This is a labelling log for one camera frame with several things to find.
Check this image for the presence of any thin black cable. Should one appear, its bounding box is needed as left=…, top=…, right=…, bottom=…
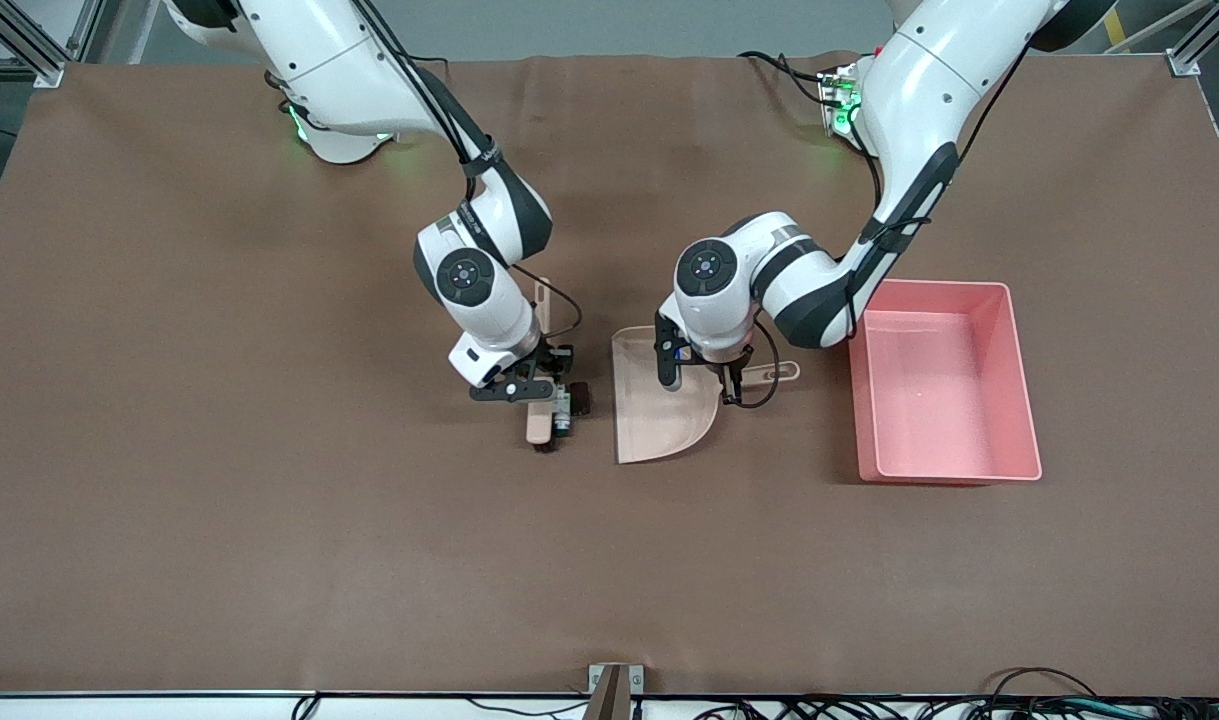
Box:
left=469, top=700, right=590, bottom=719

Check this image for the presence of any aluminium frame profile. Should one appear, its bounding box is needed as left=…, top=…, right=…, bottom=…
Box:
left=1167, top=0, right=1219, bottom=79
left=0, top=0, right=105, bottom=86

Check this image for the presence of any black left base cable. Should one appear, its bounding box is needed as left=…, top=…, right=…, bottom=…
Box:
left=737, top=50, right=830, bottom=106

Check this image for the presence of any pink plastic bin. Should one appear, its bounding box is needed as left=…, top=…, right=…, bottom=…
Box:
left=846, top=278, right=1044, bottom=487

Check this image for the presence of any metal table edge bracket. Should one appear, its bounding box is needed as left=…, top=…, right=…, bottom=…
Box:
left=587, top=662, right=646, bottom=720

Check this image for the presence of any brown table mat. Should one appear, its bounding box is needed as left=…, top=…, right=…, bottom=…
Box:
left=0, top=52, right=1219, bottom=697

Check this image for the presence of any beige brush with black bristles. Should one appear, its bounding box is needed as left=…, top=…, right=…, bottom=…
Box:
left=524, top=278, right=560, bottom=453

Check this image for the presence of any left base connector box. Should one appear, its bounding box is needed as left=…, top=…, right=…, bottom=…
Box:
left=819, top=62, right=865, bottom=136

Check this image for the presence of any black cable bundle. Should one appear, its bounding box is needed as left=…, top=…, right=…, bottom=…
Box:
left=694, top=665, right=1219, bottom=720

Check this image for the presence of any beige plastic dustpan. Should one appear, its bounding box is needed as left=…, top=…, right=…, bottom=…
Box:
left=611, top=325, right=802, bottom=466

